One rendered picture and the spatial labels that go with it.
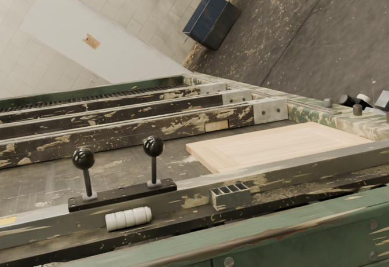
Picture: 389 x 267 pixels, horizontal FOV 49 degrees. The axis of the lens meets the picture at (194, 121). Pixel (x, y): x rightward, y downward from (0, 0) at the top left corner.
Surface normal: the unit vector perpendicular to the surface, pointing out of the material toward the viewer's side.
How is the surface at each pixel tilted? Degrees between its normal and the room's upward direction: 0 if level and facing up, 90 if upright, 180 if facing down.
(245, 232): 51
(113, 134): 90
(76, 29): 90
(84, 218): 90
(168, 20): 90
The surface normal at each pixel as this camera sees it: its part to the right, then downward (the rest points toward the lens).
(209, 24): 0.26, 0.22
